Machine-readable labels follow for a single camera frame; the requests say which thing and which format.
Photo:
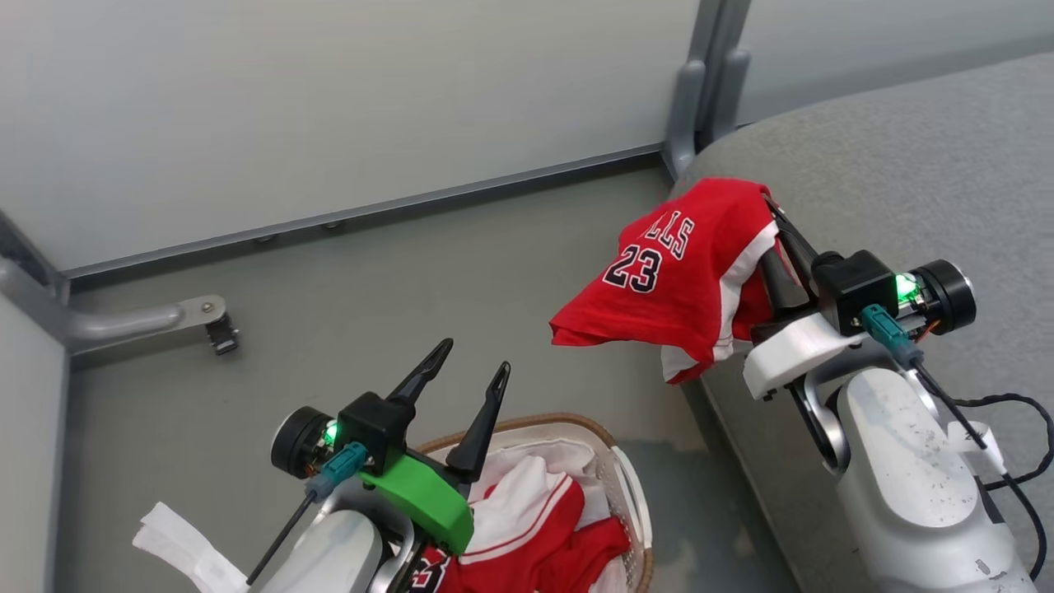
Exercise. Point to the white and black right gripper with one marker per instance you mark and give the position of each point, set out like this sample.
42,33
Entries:
856,288

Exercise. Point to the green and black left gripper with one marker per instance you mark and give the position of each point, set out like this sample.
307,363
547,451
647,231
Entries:
420,498

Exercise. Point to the red number 23 basketball jersey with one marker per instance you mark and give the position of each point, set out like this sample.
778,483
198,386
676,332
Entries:
659,280

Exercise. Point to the red garment with white hem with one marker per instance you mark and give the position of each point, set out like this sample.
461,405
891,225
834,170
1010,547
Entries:
560,543

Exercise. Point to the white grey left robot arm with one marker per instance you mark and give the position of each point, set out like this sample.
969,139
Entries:
329,552

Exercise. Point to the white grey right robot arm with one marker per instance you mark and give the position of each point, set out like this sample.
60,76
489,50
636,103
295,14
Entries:
906,478

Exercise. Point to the white basket liner cloth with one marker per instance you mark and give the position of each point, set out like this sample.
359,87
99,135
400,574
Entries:
568,455

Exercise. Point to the white basket with brown rim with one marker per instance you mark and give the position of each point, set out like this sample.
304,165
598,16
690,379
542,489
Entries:
636,494

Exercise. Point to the grey fabric sofa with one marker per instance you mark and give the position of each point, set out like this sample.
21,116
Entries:
906,165

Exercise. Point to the small black caster wheel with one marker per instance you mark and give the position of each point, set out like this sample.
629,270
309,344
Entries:
224,338

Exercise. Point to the grey metal partition support foot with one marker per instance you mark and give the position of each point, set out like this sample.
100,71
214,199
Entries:
123,321

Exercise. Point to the grey partition joining post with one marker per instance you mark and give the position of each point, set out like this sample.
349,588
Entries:
683,107

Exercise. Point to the grey partition base rail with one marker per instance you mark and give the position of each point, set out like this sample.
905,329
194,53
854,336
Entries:
412,203

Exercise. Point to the grey partition corner post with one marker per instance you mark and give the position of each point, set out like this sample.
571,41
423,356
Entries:
25,251

